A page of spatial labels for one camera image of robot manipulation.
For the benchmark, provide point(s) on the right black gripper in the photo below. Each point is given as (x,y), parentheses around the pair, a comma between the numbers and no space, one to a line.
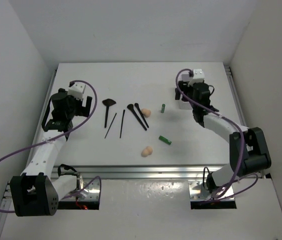
(183,86)

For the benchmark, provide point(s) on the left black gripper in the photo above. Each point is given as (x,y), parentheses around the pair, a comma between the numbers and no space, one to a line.
(82,111)

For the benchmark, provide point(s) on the green lipstick tube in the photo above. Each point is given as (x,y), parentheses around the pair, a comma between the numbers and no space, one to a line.
(163,106)
(165,140)

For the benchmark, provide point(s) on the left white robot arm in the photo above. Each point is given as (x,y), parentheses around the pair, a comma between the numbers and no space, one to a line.
(33,193)

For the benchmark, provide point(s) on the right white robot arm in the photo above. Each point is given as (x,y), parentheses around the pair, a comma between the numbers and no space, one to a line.
(248,150)

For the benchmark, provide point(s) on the black fan makeup brush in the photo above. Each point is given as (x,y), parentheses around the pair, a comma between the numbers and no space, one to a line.
(107,103)

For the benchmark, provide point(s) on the upper beige makeup sponge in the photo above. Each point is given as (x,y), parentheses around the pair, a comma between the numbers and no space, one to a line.
(146,112)

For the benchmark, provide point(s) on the beige makeup sponge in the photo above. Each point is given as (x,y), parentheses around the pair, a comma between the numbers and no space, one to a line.
(147,151)
(146,112)

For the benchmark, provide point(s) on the lower beige makeup sponge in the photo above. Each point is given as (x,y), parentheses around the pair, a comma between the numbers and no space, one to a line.
(147,151)

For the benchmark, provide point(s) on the white organizer box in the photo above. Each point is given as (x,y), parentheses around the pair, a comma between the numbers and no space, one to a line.
(184,105)

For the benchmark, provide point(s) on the thin black eyeliner pencil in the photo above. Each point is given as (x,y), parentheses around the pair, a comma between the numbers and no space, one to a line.
(112,121)

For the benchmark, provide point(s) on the small black blending brush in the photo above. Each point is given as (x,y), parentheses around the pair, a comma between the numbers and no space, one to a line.
(141,114)

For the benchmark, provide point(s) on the large black powder brush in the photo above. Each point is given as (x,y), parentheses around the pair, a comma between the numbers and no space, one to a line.
(131,108)

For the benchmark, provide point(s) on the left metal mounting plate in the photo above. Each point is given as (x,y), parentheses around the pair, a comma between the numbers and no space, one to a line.
(88,188)

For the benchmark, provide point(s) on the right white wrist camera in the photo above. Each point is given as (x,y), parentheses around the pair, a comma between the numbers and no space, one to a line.
(196,76)

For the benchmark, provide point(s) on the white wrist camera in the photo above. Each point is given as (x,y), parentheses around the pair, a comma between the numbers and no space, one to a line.
(196,76)
(77,91)

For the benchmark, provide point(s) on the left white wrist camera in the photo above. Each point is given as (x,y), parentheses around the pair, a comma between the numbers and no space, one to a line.
(77,91)

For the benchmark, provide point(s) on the aluminium frame rail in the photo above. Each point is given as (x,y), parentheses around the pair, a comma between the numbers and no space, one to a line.
(147,198)

